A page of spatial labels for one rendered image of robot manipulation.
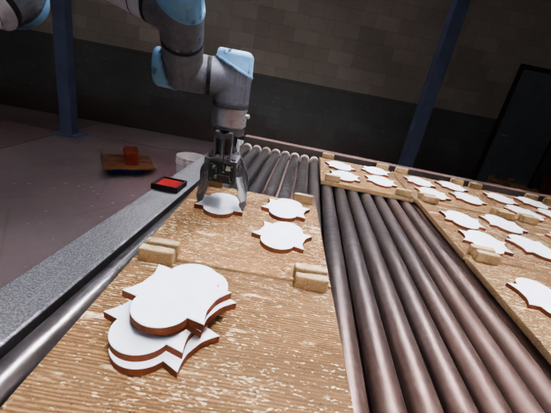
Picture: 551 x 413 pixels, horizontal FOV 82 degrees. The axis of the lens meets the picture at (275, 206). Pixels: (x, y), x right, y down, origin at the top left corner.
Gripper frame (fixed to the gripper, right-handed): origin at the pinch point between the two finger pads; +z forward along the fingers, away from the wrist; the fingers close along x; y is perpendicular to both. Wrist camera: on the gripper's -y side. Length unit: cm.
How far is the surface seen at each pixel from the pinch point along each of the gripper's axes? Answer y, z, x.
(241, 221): 6.3, 0.6, 6.2
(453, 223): -19, 2, 70
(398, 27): -501, -107, 157
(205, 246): 20.1, -0.2, 1.2
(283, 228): 8.1, -0.7, 16.1
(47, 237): -104, 100, -131
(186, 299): 41.2, -6.0, 3.8
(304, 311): 33.9, -0.9, 20.4
